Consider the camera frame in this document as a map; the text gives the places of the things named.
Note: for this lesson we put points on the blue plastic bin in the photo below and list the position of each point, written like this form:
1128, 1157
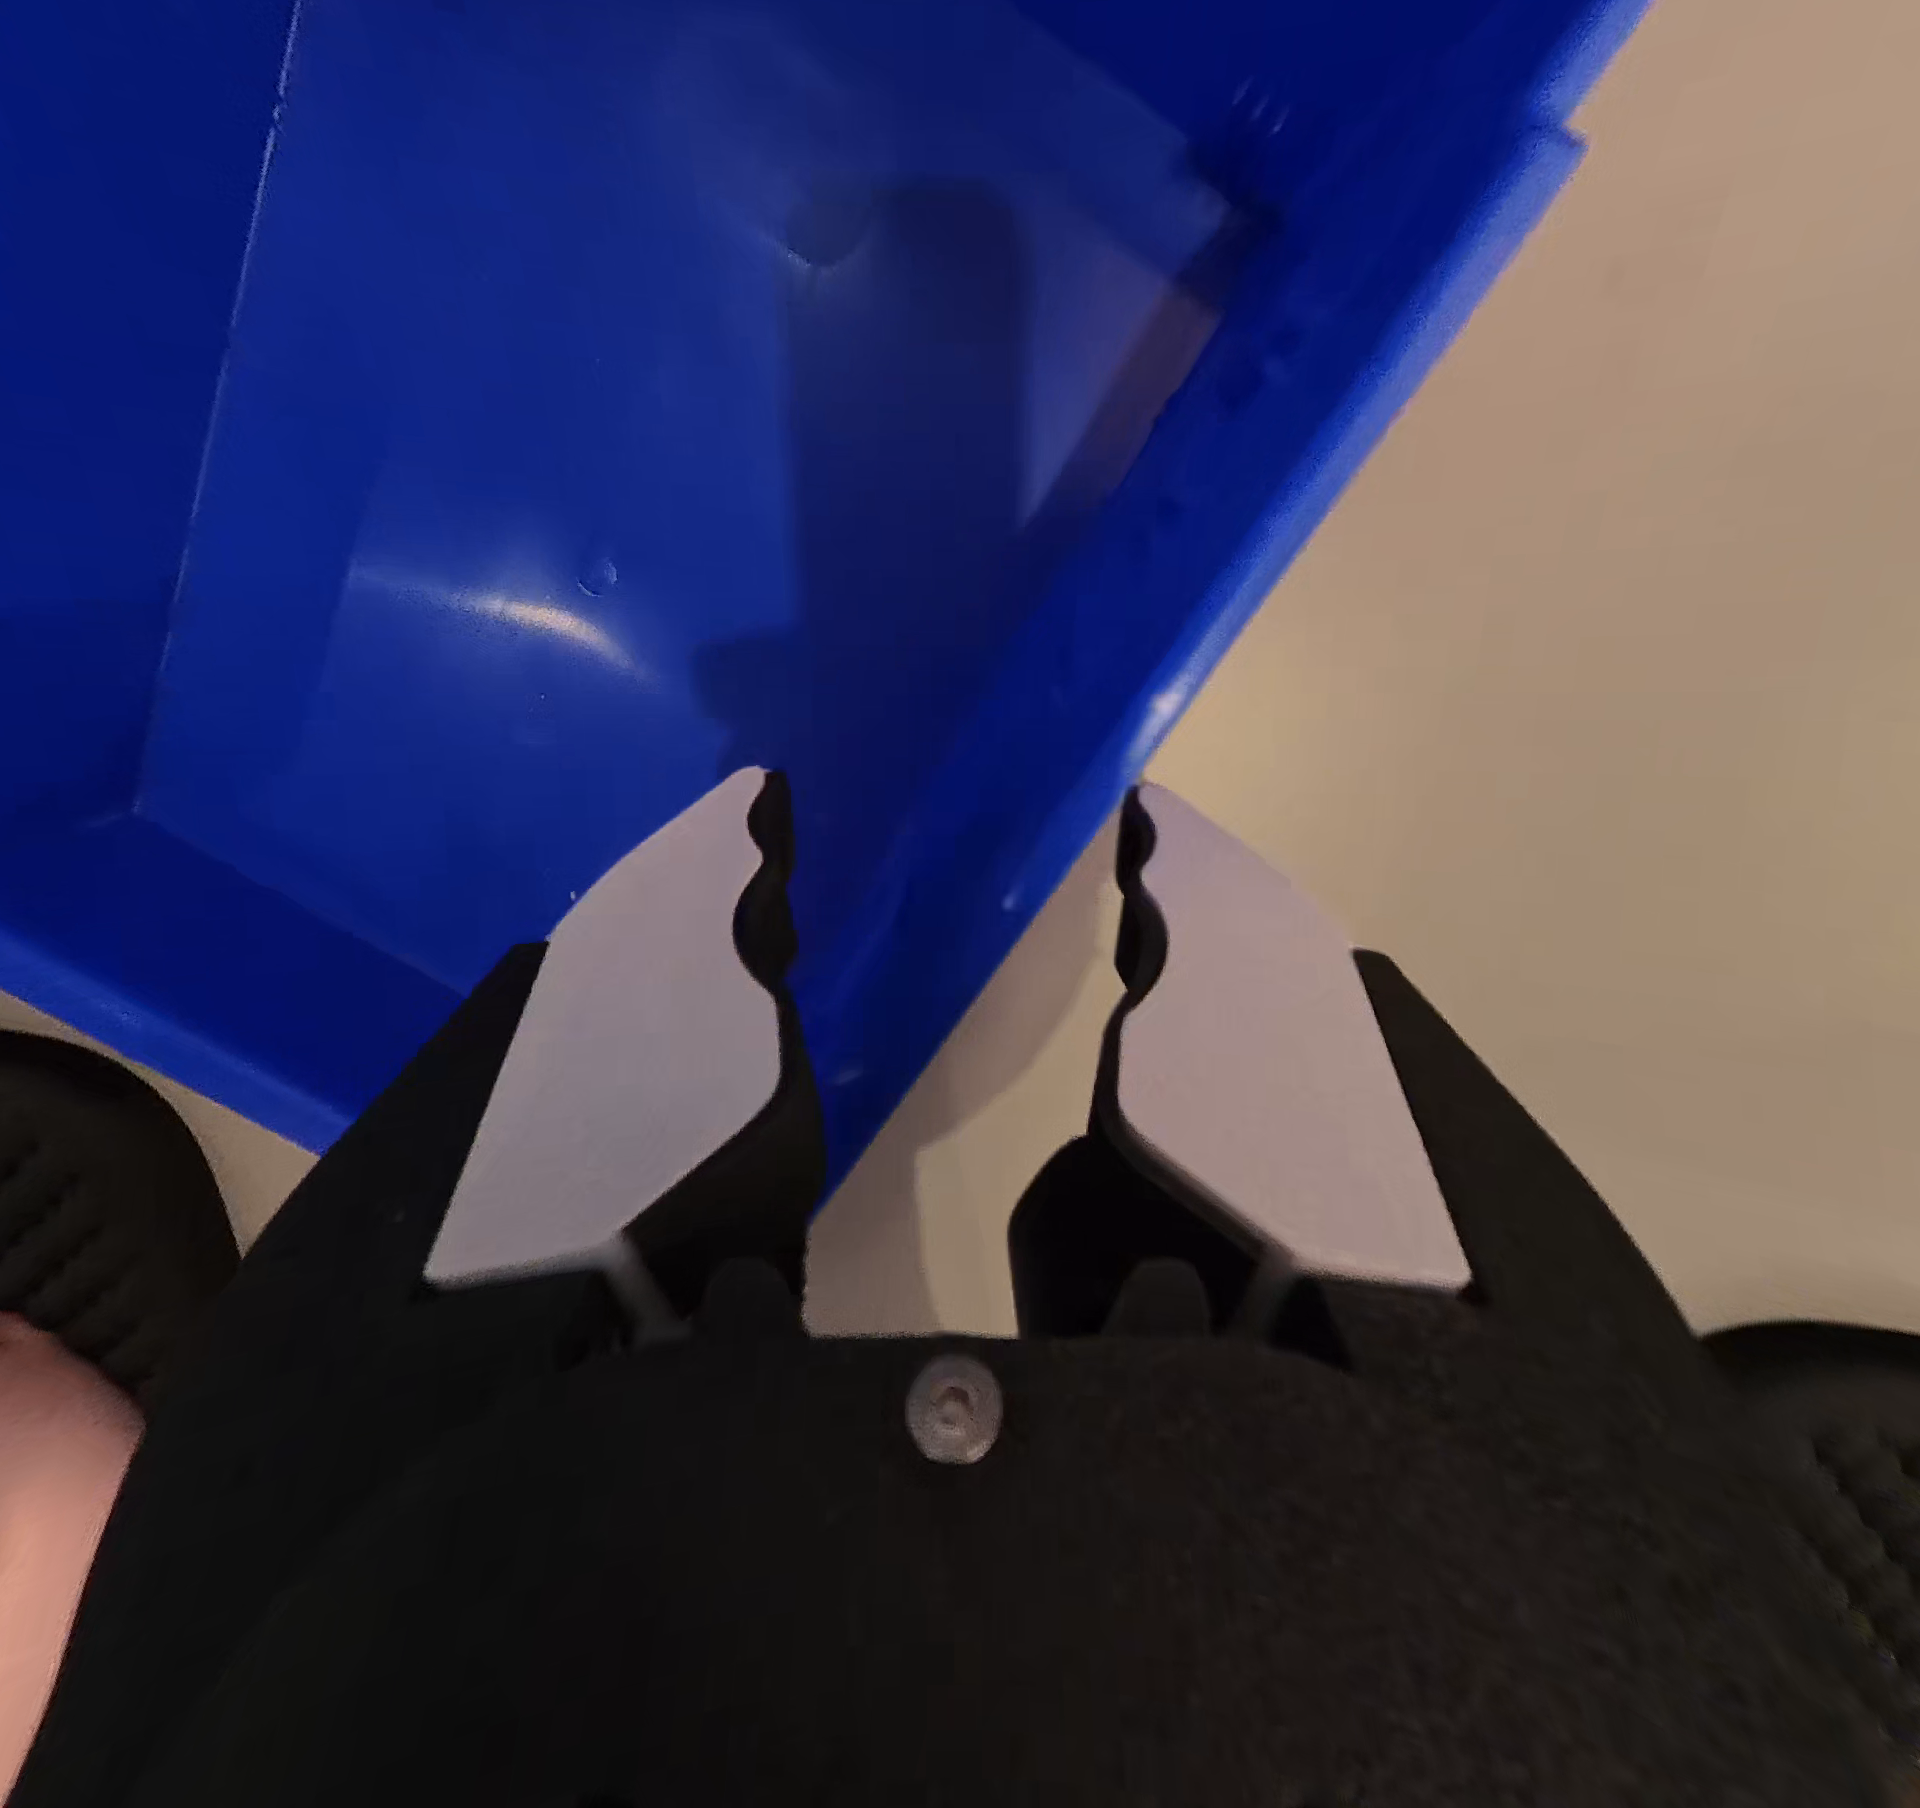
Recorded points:
454, 338

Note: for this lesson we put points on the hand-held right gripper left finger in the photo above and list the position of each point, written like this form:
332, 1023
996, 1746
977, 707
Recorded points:
600, 1044

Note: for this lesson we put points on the person's right hand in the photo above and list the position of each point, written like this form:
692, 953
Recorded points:
52, 1494

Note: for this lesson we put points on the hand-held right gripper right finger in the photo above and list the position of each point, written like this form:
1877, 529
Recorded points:
1273, 1059

